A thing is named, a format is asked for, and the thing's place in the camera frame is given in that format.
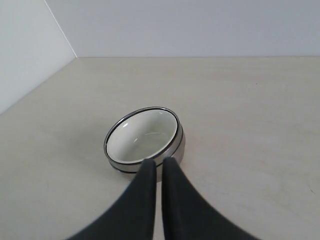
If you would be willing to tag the white ceramic bowl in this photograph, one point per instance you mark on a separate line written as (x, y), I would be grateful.
(146, 122)

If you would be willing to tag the ribbed steel bowl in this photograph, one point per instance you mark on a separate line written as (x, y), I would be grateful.
(152, 132)

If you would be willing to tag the plain steel bowl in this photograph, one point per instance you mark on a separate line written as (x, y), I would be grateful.
(126, 155)

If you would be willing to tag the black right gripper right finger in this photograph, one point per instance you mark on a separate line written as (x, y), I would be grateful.
(186, 215)

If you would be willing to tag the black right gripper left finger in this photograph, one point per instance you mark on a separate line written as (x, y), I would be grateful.
(132, 215)

